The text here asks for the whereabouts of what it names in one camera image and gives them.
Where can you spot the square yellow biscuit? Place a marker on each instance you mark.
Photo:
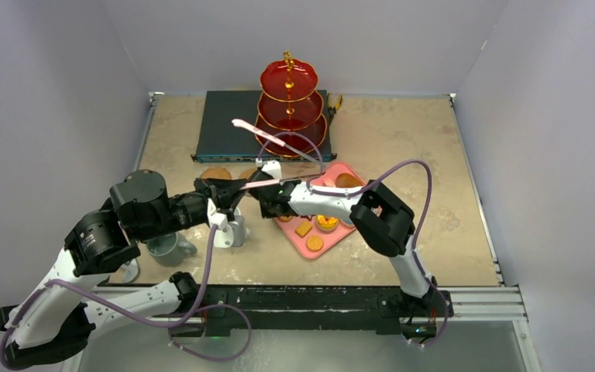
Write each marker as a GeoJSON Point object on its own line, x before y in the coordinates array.
{"type": "Point", "coordinates": [304, 228]}

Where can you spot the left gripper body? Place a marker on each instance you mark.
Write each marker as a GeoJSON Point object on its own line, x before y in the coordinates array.
{"type": "Point", "coordinates": [221, 198]}

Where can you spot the woven rattan coaster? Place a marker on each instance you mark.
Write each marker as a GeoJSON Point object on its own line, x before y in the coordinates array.
{"type": "Point", "coordinates": [246, 174]}
{"type": "Point", "coordinates": [217, 173]}

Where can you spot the left woven rattan coaster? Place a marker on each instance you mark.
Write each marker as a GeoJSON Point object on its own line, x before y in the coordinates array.
{"type": "Point", "coordinates": [217, 173]}

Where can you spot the brown baked bread piece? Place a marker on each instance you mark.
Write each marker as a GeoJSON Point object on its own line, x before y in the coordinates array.
{"type": "Point", "coordinates": [347, 180]}

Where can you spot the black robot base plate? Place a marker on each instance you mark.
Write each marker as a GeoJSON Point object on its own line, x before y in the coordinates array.
{"type": "Point", "coordinates": [384, 310]}

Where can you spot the red three-tier cake stand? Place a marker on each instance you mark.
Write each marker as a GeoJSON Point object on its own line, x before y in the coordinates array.
{"type": "Point", "coordinates": [290, 102]}

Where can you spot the white ceramic mug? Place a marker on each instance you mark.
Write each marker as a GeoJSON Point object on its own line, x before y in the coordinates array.
{"type": "Point", "coordinates": [241, 231]}

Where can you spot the pink serving tray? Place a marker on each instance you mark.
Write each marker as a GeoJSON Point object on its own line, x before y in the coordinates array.
{"type": "Point", "coordinates": [289, 224]}

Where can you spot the yellow frosted donut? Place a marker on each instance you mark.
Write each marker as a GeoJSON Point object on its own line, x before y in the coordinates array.
{"type": "Point", "coordinates": [326, 223]}

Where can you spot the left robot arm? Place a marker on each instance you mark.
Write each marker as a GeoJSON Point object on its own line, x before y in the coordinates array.
{"type": "Point", "coordinates": [62, 315]}

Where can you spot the grey ceramic mug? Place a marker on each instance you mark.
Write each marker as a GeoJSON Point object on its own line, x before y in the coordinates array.
{"type": "Point", "coordinates": [170, 250]}

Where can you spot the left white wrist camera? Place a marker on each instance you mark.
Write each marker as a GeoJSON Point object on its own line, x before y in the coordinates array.
{"type": "Point", "coordinates": [224, 233]}

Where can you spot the aluminium frame rail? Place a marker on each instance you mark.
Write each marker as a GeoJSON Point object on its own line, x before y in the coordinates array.
{"type": "Point", "coordinates": [468, 304]}

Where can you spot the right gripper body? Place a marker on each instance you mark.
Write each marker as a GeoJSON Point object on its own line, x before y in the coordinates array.
{"type": "Point", "coordinates": [266, 193]}

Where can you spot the round biscuit tray corner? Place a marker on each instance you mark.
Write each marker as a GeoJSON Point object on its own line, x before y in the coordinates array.
{"type": "Point", "coordinates": [314, 243]}

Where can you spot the right woven rattan coaster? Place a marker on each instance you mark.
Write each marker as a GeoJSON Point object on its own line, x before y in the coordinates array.
{"type": "Point", "coordinates": [246, 174]}

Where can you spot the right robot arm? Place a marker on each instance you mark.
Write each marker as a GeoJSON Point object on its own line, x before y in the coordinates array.
{"type": "Point", "coordinates": [384, 221]}

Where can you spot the dark network switch box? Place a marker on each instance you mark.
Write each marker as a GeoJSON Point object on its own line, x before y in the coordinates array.
{"type": "Point", "coordinates": [220, 142]}

